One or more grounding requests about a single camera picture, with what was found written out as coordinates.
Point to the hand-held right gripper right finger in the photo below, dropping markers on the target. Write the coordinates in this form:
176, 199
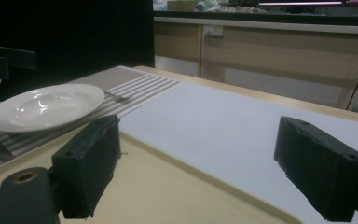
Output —
320, 174

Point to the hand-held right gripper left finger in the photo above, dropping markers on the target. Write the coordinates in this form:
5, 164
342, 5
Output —
87, 161

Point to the white plate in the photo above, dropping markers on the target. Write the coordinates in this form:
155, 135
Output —
46, 109

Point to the metal fork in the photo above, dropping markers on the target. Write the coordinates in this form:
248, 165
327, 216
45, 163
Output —
119, 98

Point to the beige tray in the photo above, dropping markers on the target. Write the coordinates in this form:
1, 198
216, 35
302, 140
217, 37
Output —
167, 193

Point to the black curtain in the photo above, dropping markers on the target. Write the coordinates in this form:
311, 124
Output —
84, 34

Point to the grey striped placemat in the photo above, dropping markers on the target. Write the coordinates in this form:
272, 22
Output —
130, 77

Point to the white table mat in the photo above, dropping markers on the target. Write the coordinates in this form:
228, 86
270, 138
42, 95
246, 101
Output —
217, 130

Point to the wooden counter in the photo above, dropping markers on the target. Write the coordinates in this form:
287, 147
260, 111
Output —
276, 53

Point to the cardboard box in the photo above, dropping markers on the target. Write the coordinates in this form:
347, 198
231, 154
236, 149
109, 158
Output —
181, 5

